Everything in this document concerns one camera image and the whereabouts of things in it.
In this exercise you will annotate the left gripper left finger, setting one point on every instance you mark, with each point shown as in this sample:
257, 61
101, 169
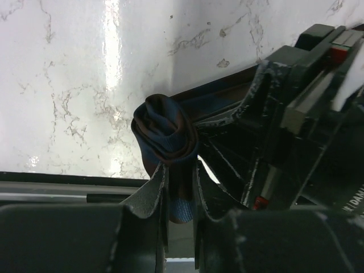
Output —
143, 237

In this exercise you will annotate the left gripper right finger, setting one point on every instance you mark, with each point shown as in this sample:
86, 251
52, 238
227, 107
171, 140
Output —
214, 224

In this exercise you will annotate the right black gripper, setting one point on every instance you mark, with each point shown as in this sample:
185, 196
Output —
275, 135

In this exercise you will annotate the dark blue striped tie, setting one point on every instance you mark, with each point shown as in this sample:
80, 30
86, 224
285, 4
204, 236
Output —
164, 129

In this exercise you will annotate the aluminium rail frame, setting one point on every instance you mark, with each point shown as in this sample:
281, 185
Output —
43, 192

